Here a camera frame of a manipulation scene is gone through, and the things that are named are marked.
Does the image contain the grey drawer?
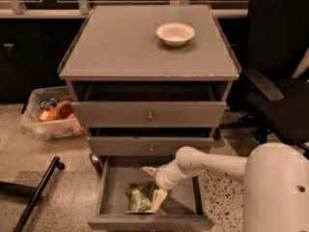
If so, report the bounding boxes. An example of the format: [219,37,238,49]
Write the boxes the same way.
[88,156,214,232]
[88,128,213,156]
[70,82,228,130]

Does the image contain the red can behind cabinet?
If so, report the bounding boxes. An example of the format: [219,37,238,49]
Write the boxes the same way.
[90,153,102,174]

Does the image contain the black office chair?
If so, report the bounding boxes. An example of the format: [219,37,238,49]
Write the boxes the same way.
[227,0,309,150]

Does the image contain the green jalapeno chip bag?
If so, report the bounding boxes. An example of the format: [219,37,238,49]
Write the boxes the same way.
[125,183,151,214]

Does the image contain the clear plastic storage bin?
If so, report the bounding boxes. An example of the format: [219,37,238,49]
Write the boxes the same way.
[20,86,85,140]

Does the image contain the blue snack pack in bin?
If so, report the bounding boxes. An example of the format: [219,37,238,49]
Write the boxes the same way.
[39,98,57,109]

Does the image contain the grey middle drawer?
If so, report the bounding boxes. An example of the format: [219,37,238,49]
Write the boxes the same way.
[88,128,213,156]

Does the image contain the grey bottom drawer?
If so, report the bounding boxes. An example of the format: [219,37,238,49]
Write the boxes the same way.
[88,156,214,232]

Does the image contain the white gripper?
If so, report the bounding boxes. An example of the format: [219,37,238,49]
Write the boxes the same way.
[142,160,201,213]

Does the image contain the grey top drawer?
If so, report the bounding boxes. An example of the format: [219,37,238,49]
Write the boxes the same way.
[70,82,228,130]

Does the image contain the white paper bowl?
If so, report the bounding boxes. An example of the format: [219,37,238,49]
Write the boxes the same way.
[156,23,195,47]

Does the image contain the grey drawer cabinet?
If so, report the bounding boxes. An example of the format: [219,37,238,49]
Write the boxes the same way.
[57,4,242,232]

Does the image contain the black metal stand leg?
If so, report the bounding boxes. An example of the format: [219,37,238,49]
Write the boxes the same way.
[0,156,65,232]

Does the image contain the orange items in bin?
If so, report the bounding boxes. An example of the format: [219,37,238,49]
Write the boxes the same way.
[39,101,84,135]

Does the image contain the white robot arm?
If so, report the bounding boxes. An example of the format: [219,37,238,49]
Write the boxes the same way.
[143,142,309,232]

